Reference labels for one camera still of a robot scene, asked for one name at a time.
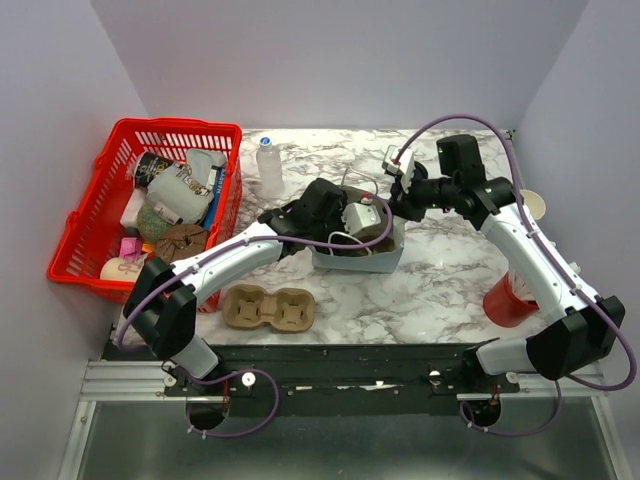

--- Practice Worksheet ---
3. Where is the red plastic basket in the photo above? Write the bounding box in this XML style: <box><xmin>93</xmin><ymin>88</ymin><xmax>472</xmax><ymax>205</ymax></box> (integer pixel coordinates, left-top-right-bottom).
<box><xmin>47</xmin><ymin>118</ymin><xmax>243</xmax><ymax>305</ymax></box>

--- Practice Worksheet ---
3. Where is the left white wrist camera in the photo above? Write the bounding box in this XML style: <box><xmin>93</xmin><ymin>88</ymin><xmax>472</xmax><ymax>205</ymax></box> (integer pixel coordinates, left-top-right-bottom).
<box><xmin>342</xmin><ymin>201</ymin><xmax>384</xmax><ymax>238</ymax></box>

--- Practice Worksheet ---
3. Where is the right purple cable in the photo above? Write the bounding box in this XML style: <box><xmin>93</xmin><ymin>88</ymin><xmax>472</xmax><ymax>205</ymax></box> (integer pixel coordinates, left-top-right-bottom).
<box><xmin>394</xmin><ymin>113</ymin><xmax>639</xmax><ymax>439</ymax></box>

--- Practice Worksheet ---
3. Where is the red cup holder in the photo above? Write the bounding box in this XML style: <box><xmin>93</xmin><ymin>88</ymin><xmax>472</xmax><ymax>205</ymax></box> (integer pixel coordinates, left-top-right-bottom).
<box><xmin>482</xmin><ymin>274</ymin><xmax>539</xmax><ymax>328</ymax></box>

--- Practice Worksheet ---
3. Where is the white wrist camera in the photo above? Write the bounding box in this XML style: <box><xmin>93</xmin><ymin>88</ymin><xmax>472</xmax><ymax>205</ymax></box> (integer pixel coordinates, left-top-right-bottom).
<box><xmin>342</xmin><ymin>201</ymin><xmax>384</xmax><ymax>238</ymax></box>
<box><xmin>382</xmin><ymin>145</ymin><xmax>415</xmax><ymax>194</ymax></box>

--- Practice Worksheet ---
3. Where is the blue flat package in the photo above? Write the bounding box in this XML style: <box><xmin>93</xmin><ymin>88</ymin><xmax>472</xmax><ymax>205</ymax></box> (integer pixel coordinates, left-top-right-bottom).
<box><xmin>202</xmin><ymin>166</ymin><xmax>227</xmax><ymax>231</ymax></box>

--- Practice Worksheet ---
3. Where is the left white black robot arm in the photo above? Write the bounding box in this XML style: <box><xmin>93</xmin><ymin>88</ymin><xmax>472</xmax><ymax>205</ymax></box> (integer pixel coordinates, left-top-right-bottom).
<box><xmin>123</xmin><ymin>178</ymin><xmax>347</xmax><ymax>395</ymax></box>

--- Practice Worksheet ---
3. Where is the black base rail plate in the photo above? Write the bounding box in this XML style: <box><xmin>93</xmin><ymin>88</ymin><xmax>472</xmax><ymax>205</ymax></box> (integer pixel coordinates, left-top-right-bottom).
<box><xmin>99</xmin><ymin>342</ymin><xmax>586</xmax><ymax>421</ymax></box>

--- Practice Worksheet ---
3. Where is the light blue paper bag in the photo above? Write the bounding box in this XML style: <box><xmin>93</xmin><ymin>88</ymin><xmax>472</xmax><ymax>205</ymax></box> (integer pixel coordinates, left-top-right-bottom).
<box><xmin>310</xmin><ymin>167</ymin><xmax>407</xmax><ymax>275</ymax></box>

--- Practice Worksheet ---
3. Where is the grey crumpled bag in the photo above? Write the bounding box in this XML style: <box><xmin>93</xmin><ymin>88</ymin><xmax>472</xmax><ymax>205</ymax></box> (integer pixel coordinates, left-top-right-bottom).
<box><xmin>186</xmin><ymin>148</ymin><xmax>227</xmax><ymax>190</ymax></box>

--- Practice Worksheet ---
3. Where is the pink small box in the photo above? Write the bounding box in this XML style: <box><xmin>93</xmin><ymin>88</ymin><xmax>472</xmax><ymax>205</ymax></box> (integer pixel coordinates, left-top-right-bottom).
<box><xmin>119</xmin><ymin>237</ymin><xmax>143</xmax><ymax>262</ymax></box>

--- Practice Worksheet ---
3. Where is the brown round package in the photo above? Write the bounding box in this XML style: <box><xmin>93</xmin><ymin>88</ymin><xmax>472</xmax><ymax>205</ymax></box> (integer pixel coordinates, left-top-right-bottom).
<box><xmin>154</xmin><ymin>224</ymin><xmax>209</xmax><ymax>264</ymax></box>

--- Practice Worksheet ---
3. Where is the stack of green paper cups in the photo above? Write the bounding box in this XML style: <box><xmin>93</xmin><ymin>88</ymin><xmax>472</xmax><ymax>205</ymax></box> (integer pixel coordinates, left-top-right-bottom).
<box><xmin>520</xmin><ymin>189</ymin><xmax>546</xmax><ymax>221</ymax></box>

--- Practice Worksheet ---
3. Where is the stack of black lids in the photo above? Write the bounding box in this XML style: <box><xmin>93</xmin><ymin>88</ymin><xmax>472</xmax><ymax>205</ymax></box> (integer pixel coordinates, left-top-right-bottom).
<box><xmin>413</xmin><ymin>162</ymin><xmax>429</xmax><ymax>181</ymax></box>

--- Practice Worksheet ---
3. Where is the beige round bun toy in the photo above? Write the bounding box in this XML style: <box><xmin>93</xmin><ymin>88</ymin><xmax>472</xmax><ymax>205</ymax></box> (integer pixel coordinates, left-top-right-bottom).
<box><xmin>99</xmin><ymin>257</ymin><xmax>144</xmax><ymax>283</ymax></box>

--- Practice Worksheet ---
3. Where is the brown pulp cup carrier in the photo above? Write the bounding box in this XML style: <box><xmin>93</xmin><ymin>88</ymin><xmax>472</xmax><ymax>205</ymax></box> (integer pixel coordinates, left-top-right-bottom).
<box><xmin>222</xmin><ymin>284</ymin><xmax>316</xmax><ymax>334</ymax></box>

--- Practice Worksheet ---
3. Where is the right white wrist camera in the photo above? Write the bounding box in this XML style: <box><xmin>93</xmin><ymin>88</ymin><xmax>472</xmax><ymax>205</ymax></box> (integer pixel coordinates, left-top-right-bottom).
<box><xmin>382</xmin><ymin>145</ymin><xmax>415</xmax><ymax>194</ymax></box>

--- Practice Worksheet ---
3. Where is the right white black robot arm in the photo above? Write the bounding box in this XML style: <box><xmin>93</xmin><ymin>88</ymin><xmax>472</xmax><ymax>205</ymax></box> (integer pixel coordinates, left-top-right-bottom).
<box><xmin>383</xmin><ymin>134</ymin><xmax>625</xmax><ymax>392</ymax></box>

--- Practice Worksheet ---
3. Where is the green round pouch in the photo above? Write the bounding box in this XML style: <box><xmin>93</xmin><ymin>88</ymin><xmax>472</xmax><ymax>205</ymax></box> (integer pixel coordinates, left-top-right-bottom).
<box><xmin>136</xmin><ymin>204</ymin><xmax>172</xmax><ymax>244</ymax></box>

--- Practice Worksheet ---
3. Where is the black snack can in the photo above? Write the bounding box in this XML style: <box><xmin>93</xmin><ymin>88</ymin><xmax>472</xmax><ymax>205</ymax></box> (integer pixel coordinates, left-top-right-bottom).
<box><xmin>131</xmin><ymin>152</ymin><xmax>191</xmax><ymax>188</ymax></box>

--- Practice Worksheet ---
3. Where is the grey printed pouch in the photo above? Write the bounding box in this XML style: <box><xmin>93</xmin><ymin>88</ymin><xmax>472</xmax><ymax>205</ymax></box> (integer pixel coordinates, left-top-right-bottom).
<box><xmin>147</xmin><ymin>165</ymin><xmax>214</xmax><ymax>225</ymax></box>

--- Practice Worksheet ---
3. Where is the clear plastic water bottle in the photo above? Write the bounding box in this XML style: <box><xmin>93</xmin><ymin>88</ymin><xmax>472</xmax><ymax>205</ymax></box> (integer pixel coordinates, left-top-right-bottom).
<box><xmin>256</xmin><ymin>137</ymin><xmax>284</xmax><ymax>198</ymax></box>

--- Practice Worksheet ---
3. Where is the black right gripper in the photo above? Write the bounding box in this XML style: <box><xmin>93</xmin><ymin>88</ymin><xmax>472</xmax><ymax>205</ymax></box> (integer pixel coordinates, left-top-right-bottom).
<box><xmin>383</xmin><ymin>165</ymin><xmax>459</xmax><ymax>223</ymax></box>

